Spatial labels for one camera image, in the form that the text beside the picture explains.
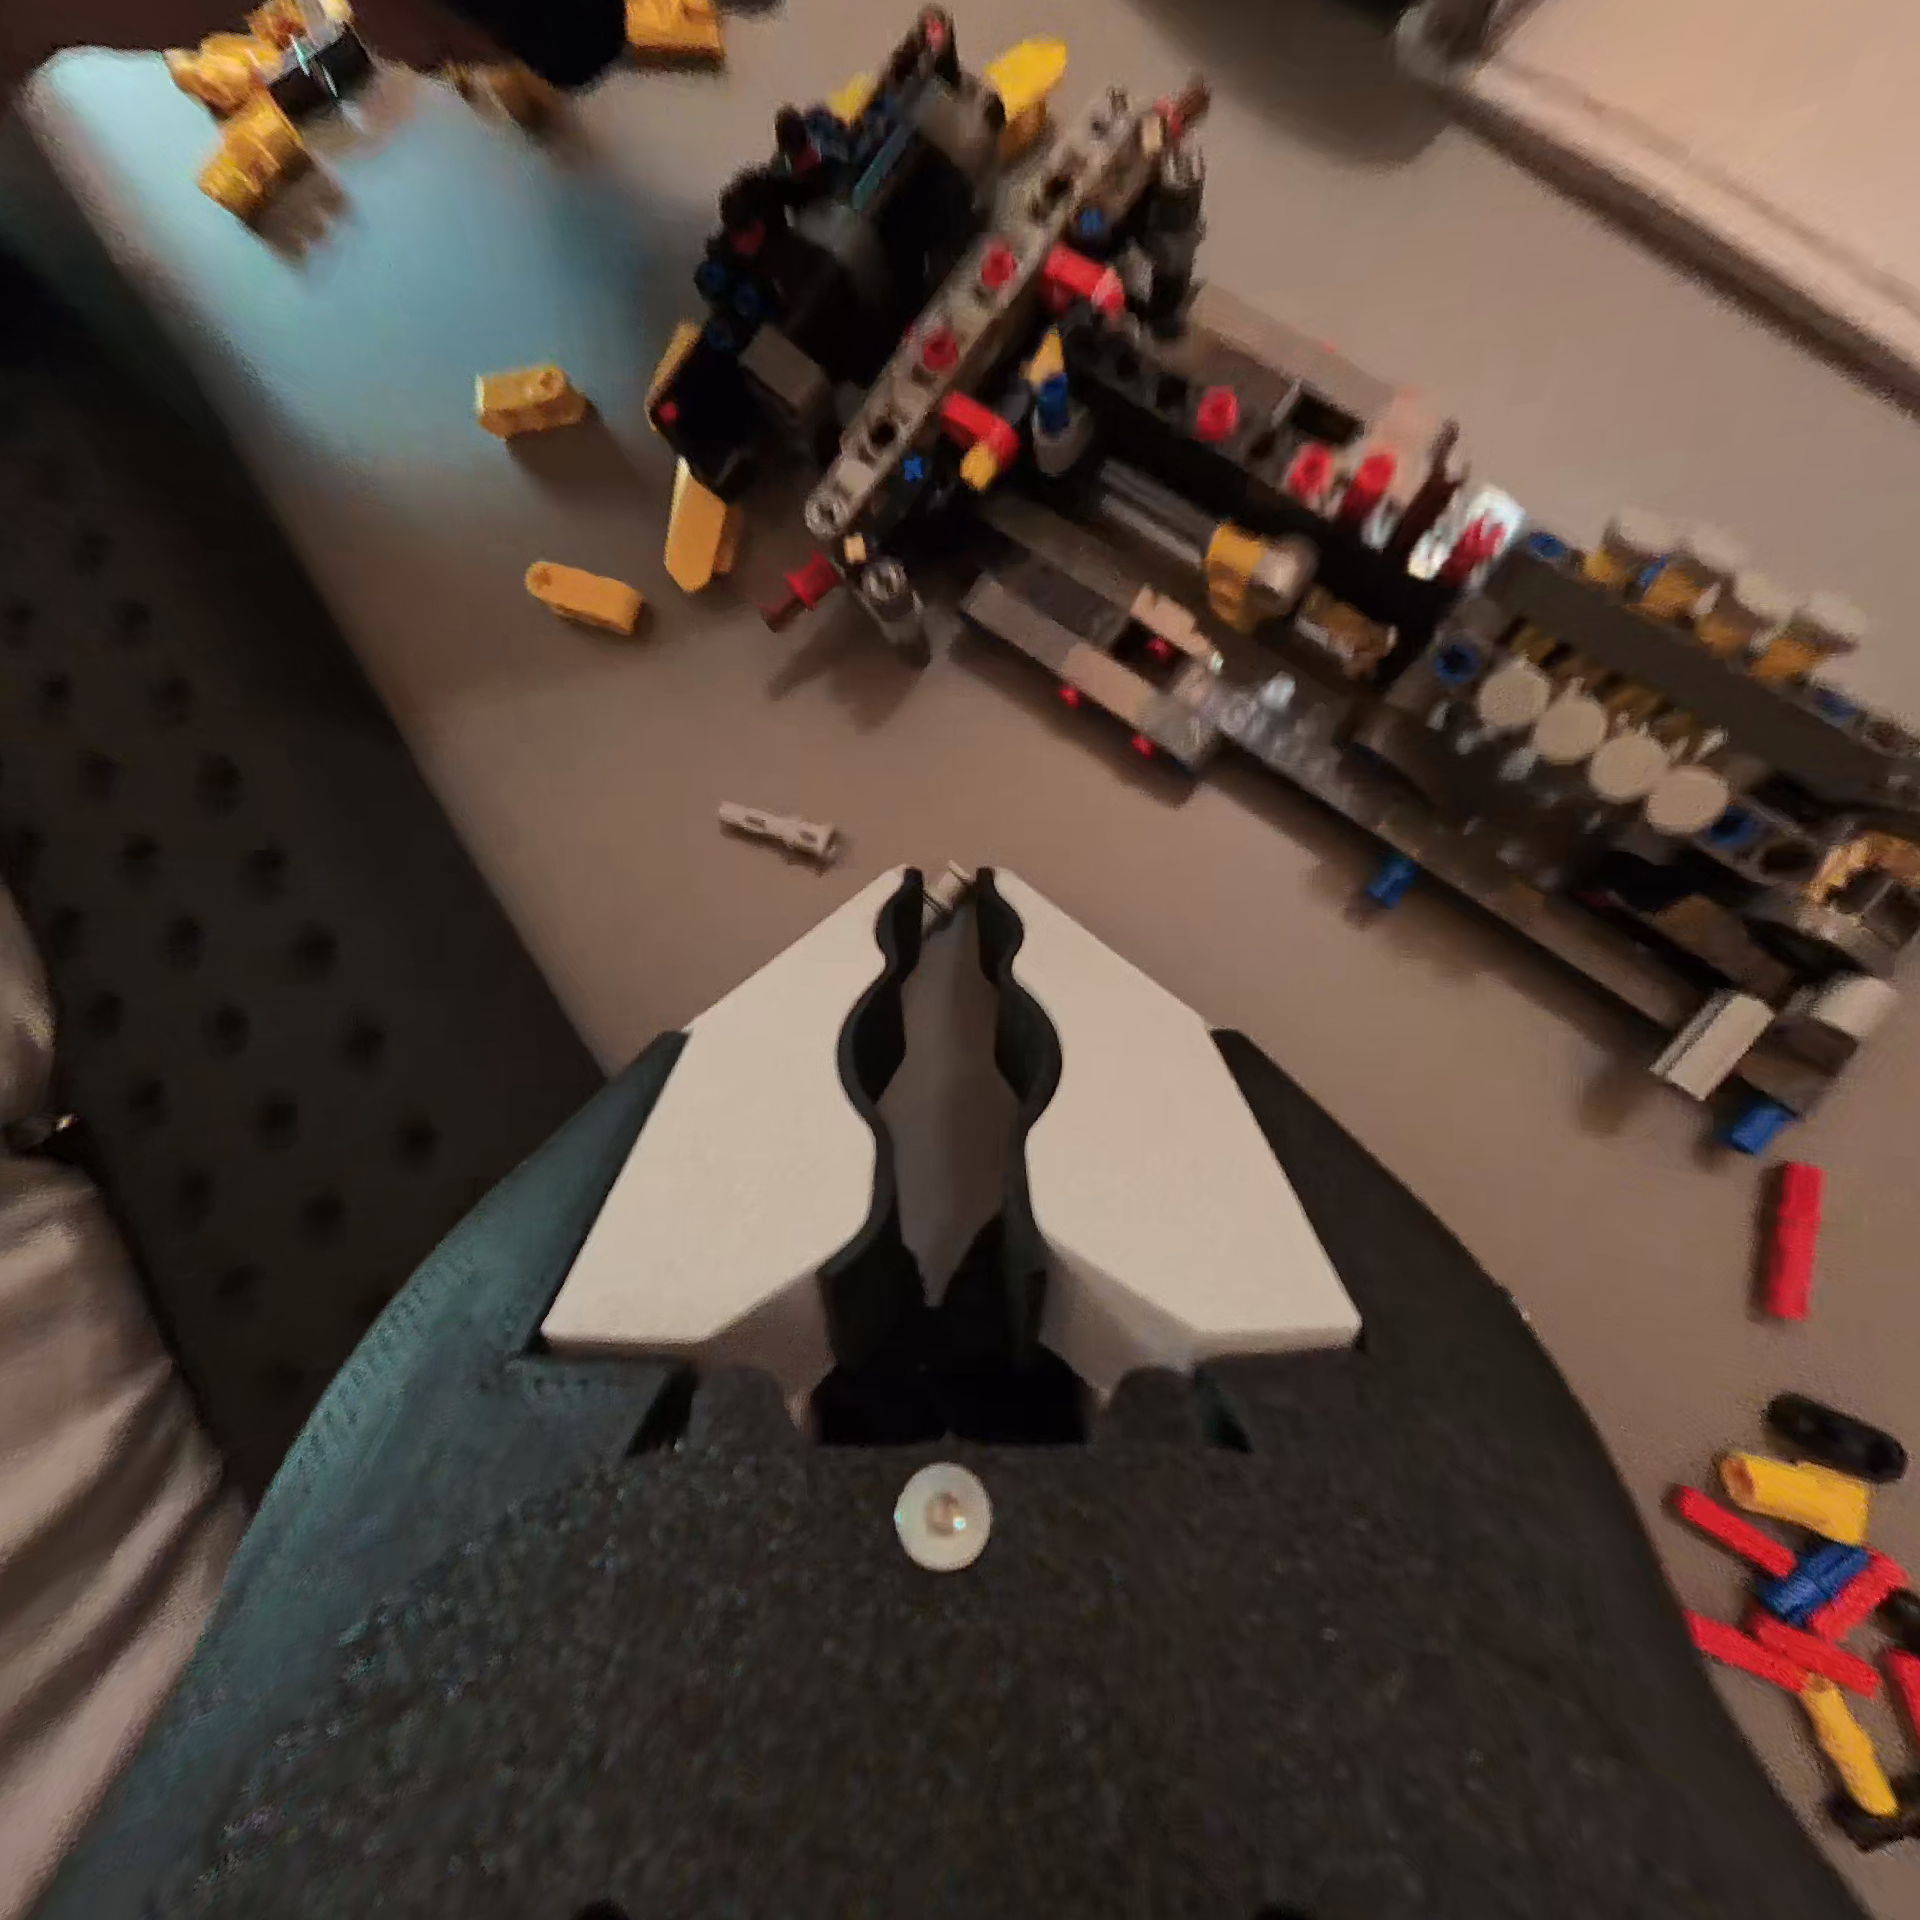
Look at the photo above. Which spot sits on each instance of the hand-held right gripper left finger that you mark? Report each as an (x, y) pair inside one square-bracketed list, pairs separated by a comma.
[(723, 1178)]

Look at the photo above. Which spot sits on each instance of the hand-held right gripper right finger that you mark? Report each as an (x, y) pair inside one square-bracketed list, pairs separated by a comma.
[(1182, 1178)]

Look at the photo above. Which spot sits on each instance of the small grey lego pin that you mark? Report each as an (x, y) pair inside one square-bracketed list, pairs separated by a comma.
[(954, 879)]

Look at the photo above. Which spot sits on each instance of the partly built lego chassis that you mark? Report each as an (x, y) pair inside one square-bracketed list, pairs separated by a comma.
[(1200, 498)]

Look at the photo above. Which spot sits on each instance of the pile of yellow Lego pieces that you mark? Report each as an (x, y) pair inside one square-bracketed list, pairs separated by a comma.
[(250, 106)]

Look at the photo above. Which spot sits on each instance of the light grey lego pin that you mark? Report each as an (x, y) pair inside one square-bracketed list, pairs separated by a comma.
[(769, 827)]

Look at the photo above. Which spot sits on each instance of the pile of lego pins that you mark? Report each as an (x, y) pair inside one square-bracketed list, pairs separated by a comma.
[(1803, 1561)]

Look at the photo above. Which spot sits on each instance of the lego instruction booklet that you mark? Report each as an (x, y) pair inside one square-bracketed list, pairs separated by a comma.
[(1729, 135)]

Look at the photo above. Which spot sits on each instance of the black dimpled cloth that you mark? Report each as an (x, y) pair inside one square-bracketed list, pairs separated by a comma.
[(228, 903)]

